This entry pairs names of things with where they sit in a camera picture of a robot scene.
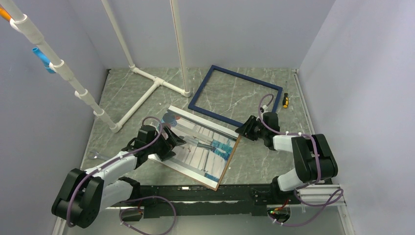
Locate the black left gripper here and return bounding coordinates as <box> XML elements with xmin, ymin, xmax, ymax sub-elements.
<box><xmin>147</xmin><ymin>126</ymin><xmax>185</xmax><ymax>161</ymax></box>

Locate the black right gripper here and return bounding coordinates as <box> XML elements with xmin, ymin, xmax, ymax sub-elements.
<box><xmin>235</xmin><ymin>115</ymin><xmax>268</xmax><ymax>141</ymax></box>

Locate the printed photo of person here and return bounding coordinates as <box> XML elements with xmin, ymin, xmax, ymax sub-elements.
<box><xmin>149</xmin><ymin>105</ymin><xmax>240</xmax><ymax>190</ymax></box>

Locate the yellow black screwdriver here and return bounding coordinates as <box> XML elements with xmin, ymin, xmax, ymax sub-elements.
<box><xmin>282</xmin><ymin>81</ymin><xmax>289</xmax><ymax>109</ymax></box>

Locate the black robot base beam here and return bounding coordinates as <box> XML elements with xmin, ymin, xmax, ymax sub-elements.
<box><xmin>116</xmin><ymin>184</ymin><xmax>300</xmax><ymax>218</ymax></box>

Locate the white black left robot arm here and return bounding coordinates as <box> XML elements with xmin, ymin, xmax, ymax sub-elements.
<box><xmin>51</xmin><ymin>125</ymin><xmax>185</xmax><ymax>228</ymax></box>

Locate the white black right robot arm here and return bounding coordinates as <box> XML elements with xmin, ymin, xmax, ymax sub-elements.
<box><xmin>236</xmin><ymin>112</ymin><xmax>338</xmax><ymax>203</ymax></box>

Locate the silver open-end wrench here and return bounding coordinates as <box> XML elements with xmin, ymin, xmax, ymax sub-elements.
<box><xmin>87</xmin><ymin>150</ymin><xmax>112</xmax><ymax>161</ymax></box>

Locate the white PVC pipe stand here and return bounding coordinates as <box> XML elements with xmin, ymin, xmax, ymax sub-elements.
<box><xmin>0</xmin><ymin>0</ymin><xmax>192</xmax><ymax>133</ymax></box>

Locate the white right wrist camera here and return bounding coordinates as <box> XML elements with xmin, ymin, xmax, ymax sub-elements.
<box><xmin>259</xmin><ymin>105</ymin><xmax>268</xmax><ymax>114</ymax></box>

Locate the aluminium table edge rail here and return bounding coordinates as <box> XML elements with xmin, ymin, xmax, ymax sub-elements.
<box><xmin>291</xmin><ymin>69</ymin><xmax>316</xmax><ymax>134</ymax></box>

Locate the aluminium front rail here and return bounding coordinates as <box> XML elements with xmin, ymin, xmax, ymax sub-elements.
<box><xmin>297</xmin><ymin>184</ymin><xmax>346</xmax><ymax>207</ymax></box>

